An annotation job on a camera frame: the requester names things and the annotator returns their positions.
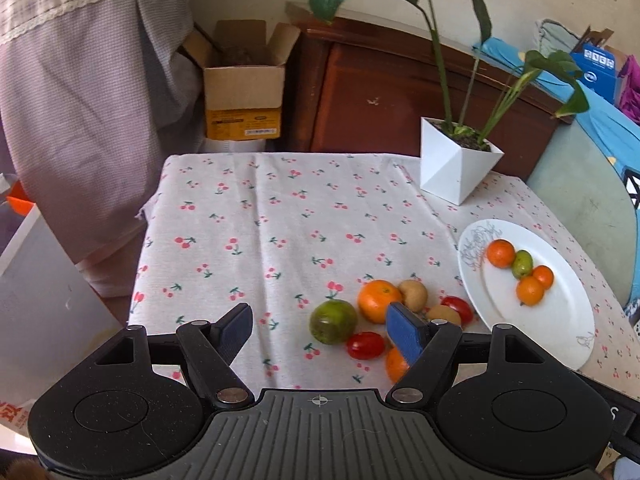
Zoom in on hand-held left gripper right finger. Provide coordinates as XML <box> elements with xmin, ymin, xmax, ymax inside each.
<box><xmin>385</xmin><ymin>301</ymin><xmax>546</xmax><ymax>406</ymax></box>

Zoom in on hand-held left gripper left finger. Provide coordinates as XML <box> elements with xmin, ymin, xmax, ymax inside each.
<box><xmin>95</xmin><ymin>302</ymin><xmax>254</xmax><ymax>408</ymax></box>

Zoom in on brown kiwi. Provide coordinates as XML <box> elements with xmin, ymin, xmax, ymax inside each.
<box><xmin>398</xmin><ymin>280</ymin><xmax>428</xmax><ymax>312</ymax></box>
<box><xmin>426</xmin><ymin>305</ymin><xmax>462</xmax><ymax>327</ymax></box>

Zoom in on red tomato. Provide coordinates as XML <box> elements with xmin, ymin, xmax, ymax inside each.
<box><xmin>440</xmin><ymin>296</ymin><xmax>474</xmax><ymax>326</ymax></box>
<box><xmin>347</xmin><ymin>331</ymin><xmax>386</xmax><ymax>360</ymax></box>

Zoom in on large orange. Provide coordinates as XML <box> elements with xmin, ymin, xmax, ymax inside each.
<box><xmin>357</xmin><ymin>280</ymin><xmax>404</xmax><ymax>325</ymax></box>

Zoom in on green orange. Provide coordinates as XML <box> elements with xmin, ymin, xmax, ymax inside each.
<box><xmin>309</xmin><ymin>299</ymin><xmax>359</xmax><ymax>345</ymax></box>

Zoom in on white plate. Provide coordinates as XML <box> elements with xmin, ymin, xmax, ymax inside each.
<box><xmin>457</xmin><ymin>219</ymin><xmax>596</xmax><ymax>371</ymax></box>

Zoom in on cherry print tablecloth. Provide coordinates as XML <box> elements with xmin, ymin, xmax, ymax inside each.
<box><xmin>127</xmin><ymin>152</ymin><xmax>640</xmax><ymax>403</ymax></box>

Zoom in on small green fruit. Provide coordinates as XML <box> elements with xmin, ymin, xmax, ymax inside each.
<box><xmin>513</xmin><ymin>250</ymin><xmax>534</xmax><ymax>280</ymax></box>

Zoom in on white geometric planter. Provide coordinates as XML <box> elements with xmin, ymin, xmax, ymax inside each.
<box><xmin>419</xmin><ymin>116</ymin><xmax>504</xmax><ymax>206</ymax></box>

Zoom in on white storage box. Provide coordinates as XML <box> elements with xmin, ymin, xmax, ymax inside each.
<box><xmin>0</xmin><ymin>202</ymin><xmax>124</xmax><ymax>402</ymax></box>

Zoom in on open cardboard box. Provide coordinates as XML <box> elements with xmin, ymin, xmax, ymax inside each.
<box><xmin>181</xmin><ymin>19</ymin><xmax>302</xmax><ymax>142</ymax></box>

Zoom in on dark wooden cabinet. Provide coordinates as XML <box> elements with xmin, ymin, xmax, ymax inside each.
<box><xmin>285</xmin><ymin>2</ymin><xmax>576</xmax><ymax>183</ymax></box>

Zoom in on orange plastic item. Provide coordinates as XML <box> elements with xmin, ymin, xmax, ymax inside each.
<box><xmin>6</xmin><ymin>180</ymin><xmax>37</xmax><ymax>216</ymax></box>

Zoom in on checked lilac fabric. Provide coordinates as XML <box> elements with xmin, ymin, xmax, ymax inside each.
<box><xmin>0</xmin><ymin>0</ymin><xmax>207</xmax><ymax>297</ymax></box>

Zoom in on blue cloth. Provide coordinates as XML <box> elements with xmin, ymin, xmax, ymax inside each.
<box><xmin>472</xmin><ymin>37</ymin><xmax>640</xmax><ymax>211</ymax></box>

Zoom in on blue carton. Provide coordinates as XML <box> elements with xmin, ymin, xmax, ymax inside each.
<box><xmin>570</xmin><ymin>42</ymin><xmax>629</xmax><ymax>106</ymax></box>

